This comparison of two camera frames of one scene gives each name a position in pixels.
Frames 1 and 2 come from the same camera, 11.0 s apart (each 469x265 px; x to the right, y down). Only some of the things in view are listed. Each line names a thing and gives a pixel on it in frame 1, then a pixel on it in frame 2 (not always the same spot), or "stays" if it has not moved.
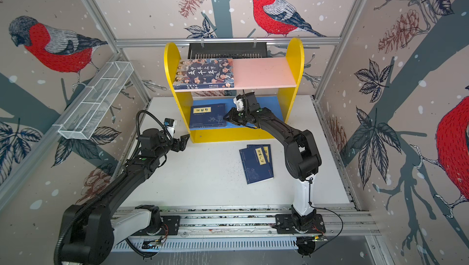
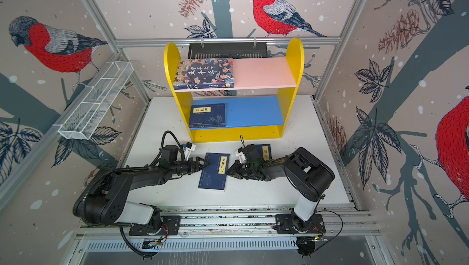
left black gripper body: (174, 145) → (182, 167)
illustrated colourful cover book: (198, 73) stays
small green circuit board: (151, 243) stays
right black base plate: (284, 224) stays
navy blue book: (207, 116) stays
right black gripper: (234, 117) → (235, 170)
